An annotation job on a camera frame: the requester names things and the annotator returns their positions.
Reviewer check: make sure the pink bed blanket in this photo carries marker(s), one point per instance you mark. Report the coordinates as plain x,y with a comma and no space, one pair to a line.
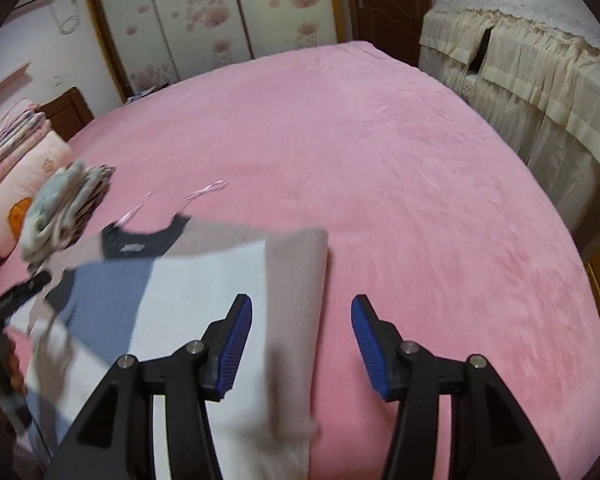
428,212

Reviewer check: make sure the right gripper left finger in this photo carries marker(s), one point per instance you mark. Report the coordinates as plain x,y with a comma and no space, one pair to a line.
225,341

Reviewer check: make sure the grey white fleece folded garment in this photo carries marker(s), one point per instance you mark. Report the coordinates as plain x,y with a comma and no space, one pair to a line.
55,195

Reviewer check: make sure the striped folded blanket on top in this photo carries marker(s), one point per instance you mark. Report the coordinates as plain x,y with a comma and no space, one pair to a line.
22,126

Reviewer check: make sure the striped folded garment at bottom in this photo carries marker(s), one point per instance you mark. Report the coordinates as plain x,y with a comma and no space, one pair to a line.
81,201

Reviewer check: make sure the striped knit children's sweater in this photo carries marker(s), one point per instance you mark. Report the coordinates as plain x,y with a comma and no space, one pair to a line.
148,294

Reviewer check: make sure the pink wall shelf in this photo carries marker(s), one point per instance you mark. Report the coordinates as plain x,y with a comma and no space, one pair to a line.
14,76

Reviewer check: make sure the cream lace covered furniture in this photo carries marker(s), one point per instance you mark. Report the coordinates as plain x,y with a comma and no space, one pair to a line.
531,69

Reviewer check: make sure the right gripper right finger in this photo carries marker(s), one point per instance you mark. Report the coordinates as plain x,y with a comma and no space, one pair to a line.
378,342

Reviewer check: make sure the dark brown wooden door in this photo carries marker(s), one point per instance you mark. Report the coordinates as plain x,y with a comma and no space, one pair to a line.
392,26

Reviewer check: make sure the floral sliding wardrobe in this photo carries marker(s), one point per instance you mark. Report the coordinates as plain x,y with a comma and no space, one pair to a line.
148,44

